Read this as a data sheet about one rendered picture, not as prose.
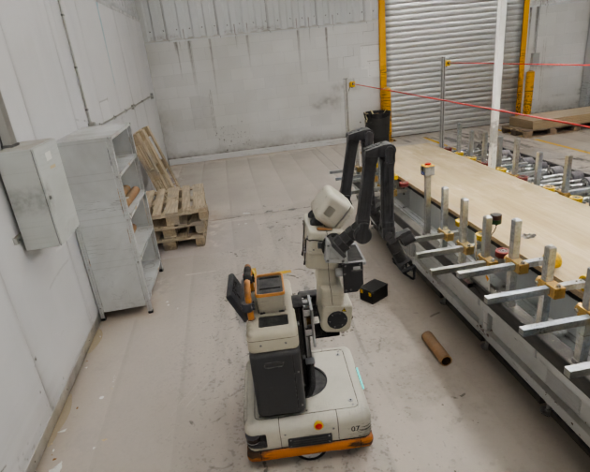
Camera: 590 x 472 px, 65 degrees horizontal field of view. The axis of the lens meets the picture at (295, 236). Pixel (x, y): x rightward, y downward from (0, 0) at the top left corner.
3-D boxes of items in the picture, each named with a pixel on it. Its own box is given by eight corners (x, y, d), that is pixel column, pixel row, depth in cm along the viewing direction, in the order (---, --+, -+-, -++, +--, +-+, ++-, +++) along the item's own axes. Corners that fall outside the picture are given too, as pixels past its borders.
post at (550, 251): (538, 341, 215) (550, 247, 198) (534, 336, 219) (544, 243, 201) (545, 339, 216) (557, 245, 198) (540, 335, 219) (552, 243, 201)
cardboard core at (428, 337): (440, 357, 301) (421, 331, 329) (440, 367, 304) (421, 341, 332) (451, 355, 302) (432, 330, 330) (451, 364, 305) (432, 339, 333)
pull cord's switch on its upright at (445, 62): (443, 160, 526) (445, 57, 485) (436, 157, 540) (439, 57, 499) (449, 159, 527) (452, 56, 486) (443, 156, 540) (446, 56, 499)
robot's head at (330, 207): (312, 217, 216) (332, 193, 212) (307, 204, 235) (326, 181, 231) (336, 234, 220) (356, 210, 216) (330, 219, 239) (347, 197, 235)
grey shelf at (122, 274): (100, 321, 402) (49, 143, 344) (120, 276, 485) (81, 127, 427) (153, 313, 407) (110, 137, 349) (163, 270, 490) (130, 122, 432)
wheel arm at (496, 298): (487, 305, 198) (488, 298, 197) (483, 301, 202) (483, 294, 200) (593, 287, 204) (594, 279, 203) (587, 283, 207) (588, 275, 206)
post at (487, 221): (481, 296, 263) (486, 216, 245) (478, 293, 266) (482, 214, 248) (487, 295, 263) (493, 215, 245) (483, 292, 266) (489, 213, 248)
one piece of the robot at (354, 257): (336, 295, 228) (333, 255, 220) (328, 271, 253) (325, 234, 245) (368, 290, 228) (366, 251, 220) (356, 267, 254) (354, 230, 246)
